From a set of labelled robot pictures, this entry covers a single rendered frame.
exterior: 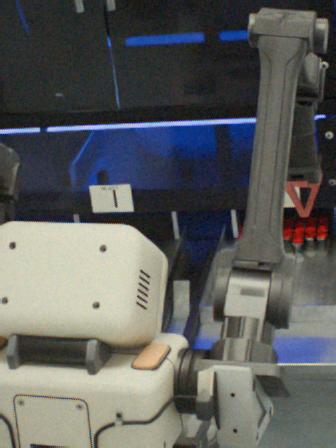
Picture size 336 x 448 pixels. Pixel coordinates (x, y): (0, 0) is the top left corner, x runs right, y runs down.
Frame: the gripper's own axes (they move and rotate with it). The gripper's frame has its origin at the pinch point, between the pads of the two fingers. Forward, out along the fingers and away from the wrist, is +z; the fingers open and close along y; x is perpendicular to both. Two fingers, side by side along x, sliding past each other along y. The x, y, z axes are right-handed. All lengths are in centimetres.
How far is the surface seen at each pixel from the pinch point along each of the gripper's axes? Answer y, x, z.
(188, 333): -7.1, 21.7, 20.0
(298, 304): 6.1, 3.0, 20.3
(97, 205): 24, 45, 5
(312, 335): -4.7, -0.4, 21.9
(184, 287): 4.3, 24.1, 15.7
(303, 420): 31, 7, 58
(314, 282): 14.1, 0.6, 19.2
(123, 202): 23.9, 39.2, 4.6
